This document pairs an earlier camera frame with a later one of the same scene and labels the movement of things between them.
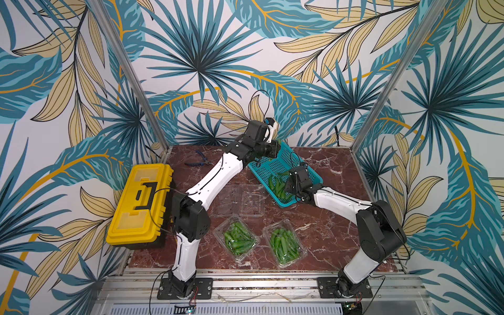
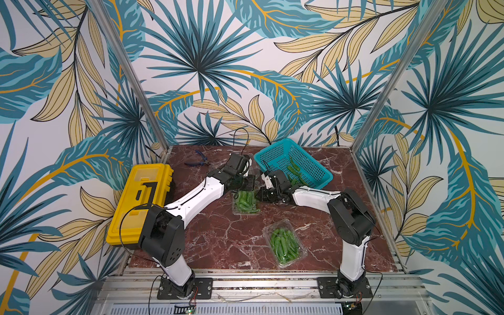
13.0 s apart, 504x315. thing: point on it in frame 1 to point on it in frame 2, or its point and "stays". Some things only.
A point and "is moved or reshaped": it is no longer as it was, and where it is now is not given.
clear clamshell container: [285, 243] stays
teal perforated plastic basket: [287, 160] is moved or reshaped
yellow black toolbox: [142, 216] stays
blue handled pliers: [206, 161] stays
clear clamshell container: [237, 237] to [244, 202]
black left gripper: [274, 150] to [251, 184]
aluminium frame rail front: [268, 288] stays
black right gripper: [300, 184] to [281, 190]
